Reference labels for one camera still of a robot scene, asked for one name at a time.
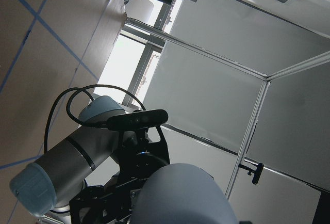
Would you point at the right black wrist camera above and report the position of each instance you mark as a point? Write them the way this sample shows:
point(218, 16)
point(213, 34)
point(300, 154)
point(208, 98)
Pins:
point(137, 120)

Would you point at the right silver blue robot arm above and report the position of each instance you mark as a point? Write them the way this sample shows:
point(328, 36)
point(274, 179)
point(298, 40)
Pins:
point(106, 131)

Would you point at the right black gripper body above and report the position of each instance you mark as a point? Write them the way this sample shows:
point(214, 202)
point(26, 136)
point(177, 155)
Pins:
point(129, 180)

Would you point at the black camera on frame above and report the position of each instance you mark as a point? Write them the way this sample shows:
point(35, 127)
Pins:
point(256, 173)

